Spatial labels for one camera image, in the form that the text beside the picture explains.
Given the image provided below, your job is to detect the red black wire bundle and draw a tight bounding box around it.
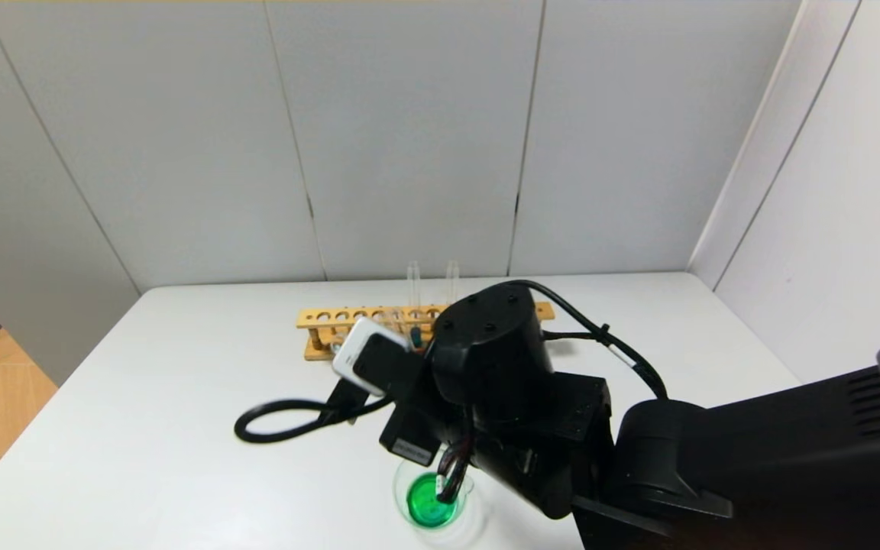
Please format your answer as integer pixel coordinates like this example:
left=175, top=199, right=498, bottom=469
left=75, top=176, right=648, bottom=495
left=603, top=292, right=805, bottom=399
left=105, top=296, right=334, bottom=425
left=435, top=428, right=479, bottom=505

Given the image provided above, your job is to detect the wooden test tube rack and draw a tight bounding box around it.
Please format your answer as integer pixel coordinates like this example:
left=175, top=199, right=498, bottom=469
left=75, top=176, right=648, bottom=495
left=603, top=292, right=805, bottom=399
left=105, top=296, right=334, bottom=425
left=296, top=301, right=555, bottom=361

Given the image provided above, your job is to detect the test tube with teal pigment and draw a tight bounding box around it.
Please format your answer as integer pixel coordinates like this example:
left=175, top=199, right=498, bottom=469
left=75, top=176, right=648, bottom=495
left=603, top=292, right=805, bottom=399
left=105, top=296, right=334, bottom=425
left=406, top=260, right=423, bottom=349

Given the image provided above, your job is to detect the black cable with white tag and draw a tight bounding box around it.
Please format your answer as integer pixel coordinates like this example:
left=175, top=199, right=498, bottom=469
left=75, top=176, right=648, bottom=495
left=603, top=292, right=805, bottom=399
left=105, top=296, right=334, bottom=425
left=515, top=279, right=671, bottom=403

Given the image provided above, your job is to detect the black looped camera cable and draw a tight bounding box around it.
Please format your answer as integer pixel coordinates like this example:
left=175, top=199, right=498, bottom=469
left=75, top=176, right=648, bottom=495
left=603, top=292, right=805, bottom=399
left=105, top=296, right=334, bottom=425
left=234, top=382, right=396, bottom=445

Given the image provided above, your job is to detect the clear glass beaker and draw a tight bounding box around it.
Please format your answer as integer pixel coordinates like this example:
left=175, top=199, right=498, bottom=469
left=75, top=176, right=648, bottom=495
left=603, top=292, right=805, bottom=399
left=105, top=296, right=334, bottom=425
left=393, top=457, right=480, bottom=548

